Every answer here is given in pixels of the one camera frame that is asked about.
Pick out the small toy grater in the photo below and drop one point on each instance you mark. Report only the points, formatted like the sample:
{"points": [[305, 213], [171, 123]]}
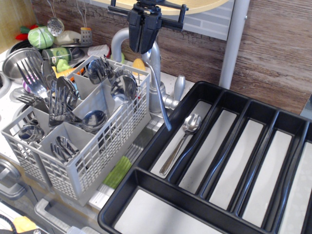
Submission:
{"points": [[86, 36]]}

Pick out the small steel spoon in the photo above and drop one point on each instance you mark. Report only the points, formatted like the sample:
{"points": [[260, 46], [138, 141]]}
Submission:
{"points": [[146, 58]]}

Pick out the grey plastic cutlery basket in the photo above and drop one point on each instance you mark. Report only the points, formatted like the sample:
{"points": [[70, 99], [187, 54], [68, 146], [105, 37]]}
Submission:
{"points": [[98, 153]]}

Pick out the large steel spoon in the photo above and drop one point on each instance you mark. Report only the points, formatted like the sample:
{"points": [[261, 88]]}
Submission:
{"points": [[124, 89]]}

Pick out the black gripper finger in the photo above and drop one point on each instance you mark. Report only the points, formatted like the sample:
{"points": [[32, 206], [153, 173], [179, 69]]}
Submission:
{"points": [[150, 26], [135, 30]]}

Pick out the steel spoon front middle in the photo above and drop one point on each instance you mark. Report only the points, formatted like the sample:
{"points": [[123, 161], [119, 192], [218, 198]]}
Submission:
{"points": [[93, 121]]}

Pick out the steel pot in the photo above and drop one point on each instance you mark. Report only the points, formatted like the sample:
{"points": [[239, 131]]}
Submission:
{"points": [[11, 63]]}

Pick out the green toy can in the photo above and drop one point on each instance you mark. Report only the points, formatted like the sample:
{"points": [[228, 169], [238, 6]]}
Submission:
{"points": [[53, 55]]}

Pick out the steel spoon in tray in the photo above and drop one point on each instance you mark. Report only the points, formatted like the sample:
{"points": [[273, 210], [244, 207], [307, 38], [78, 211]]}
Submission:
{"points": [[190, 126]]}

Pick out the silver toy faucet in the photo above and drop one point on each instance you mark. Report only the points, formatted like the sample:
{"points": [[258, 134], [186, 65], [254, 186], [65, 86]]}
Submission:
{"points": [[155, 59]]}

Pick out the silver faucet handle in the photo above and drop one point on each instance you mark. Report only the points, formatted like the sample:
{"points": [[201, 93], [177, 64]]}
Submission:
{"points": [[179, 87]]}

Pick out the toy skimmer ladle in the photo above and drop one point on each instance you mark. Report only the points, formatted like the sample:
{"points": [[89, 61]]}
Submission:
{"points": [[54, 25]]}

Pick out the large steel fork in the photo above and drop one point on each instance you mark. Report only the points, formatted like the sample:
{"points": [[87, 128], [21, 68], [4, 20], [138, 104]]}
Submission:
{"points": [[32, 79]]}

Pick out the green sponge cloth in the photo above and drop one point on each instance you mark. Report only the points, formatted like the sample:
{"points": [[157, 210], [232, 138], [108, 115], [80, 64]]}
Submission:
{"points": [[114, 178]]}

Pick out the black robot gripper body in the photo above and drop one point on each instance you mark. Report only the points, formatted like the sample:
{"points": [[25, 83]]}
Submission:
{"points": [[150, 9]]}

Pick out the black cutlery tray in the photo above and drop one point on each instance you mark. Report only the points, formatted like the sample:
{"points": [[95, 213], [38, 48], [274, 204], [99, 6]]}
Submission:
{"points": [[247, 170]]}

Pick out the steel spoon left front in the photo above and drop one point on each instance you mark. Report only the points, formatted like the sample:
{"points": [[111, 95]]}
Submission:
{"points": [[31, 133]]}

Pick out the grey shelf post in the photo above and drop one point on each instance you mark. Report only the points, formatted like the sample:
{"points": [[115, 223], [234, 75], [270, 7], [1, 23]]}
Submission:
{"points": [[239, 17]]}

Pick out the green toy cabbage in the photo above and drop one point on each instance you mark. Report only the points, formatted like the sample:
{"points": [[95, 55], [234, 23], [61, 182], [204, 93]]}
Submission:
{"points": [[40, 37]]}

